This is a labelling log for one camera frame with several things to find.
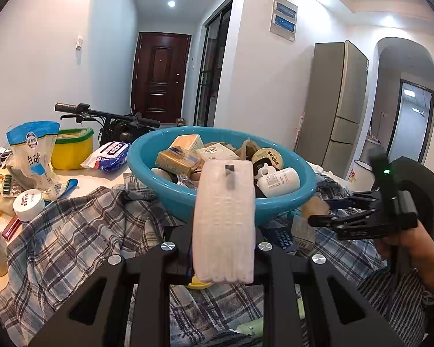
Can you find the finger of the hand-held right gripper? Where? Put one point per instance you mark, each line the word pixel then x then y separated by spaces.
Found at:
pixel 340 203
pixel 354 224

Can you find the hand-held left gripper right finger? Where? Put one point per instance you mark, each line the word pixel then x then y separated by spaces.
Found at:
pixel 260 264

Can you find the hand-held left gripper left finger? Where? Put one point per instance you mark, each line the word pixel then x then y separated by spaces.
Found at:
pixel 182 260

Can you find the amber soap bar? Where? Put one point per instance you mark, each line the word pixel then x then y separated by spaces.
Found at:
pixel 314 208

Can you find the yellow round lid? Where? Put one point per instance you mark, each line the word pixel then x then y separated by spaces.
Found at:
pixel 199 283

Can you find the dark blue long box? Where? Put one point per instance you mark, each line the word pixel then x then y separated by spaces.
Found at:
pixel 280 240

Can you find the grey box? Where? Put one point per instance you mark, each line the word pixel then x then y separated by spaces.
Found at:
pixel 303 233

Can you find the white tissue pack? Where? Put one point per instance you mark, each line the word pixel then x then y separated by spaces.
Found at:
pixel 224 224

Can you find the blue plastic basin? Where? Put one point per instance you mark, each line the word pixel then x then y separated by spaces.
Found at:
pixel 166 198

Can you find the person's right hand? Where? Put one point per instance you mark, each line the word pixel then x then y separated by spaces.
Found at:
pixel 423 256

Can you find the dark chair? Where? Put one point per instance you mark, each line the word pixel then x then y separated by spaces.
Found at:
pixel 423 188

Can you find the white enamel mug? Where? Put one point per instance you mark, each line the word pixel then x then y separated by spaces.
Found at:
pixel 358 173

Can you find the white crumpled cloth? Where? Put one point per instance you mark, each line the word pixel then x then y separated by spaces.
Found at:
pixel 318 170

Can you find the light green tube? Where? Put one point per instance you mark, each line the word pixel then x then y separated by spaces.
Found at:
pixel 249 328

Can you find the white plastic bottle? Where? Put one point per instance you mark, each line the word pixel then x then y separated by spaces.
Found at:
pixel 278 180

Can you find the person's striped shirt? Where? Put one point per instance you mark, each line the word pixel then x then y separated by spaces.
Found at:
pixel 238 339

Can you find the round jar beige lid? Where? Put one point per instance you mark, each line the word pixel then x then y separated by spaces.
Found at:
pixel 269 156

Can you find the frosted glass door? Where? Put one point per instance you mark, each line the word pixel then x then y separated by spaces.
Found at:
pixel 410 119

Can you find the gold soap box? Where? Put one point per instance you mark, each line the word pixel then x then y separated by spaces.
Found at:
pixel 177 162

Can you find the grey refrigerator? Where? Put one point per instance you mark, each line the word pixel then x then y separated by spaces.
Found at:
pixel 332 97

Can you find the brown paper pulp tray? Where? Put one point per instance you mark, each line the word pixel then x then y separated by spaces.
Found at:
pixel 246 148

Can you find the blue plaid shirt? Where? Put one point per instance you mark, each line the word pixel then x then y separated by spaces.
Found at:
pixel 76 231

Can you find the white carton box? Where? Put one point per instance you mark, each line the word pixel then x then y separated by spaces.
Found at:
pixel 217 153

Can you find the cream box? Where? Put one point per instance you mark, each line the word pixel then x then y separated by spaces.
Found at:
pixel 186 144

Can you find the blue wet wipes pack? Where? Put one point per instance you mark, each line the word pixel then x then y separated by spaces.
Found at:
pixel 106 157

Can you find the small cardboard box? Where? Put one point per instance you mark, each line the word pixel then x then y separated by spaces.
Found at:
pixel 181 122

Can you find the yellow container green rim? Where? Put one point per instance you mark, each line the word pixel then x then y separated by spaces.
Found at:
pixel 70 151

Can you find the white jar blue label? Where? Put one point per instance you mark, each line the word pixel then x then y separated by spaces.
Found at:
pixel 29 206

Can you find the red box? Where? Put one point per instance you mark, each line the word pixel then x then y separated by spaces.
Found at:
pixel 11 228

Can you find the brown entrance door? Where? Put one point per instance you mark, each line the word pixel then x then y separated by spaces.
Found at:
pixel 161 79

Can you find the white blue sugar bag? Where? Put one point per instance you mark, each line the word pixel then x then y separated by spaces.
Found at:
pixel 30 155

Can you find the black framed glass door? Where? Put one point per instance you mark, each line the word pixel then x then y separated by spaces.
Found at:
pixel 213 68

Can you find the green pill blister pack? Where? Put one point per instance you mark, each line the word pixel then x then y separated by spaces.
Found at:
pixel 11 186

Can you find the black white small box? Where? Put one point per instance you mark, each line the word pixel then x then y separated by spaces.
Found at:
pixel 0 155

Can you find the grey wall electrical panel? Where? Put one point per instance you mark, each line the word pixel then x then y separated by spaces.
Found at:
pixel 284 18

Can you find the white light switch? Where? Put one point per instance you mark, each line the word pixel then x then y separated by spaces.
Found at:
pixel 79 42

